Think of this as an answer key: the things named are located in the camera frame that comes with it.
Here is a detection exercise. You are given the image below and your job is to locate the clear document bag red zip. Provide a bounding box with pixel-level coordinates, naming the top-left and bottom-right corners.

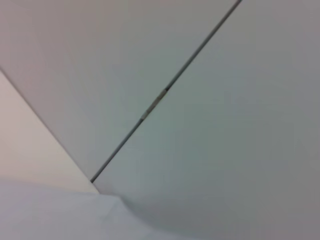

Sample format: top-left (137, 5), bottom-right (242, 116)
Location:
top-left (0, 176), bottom-right (193, 240)

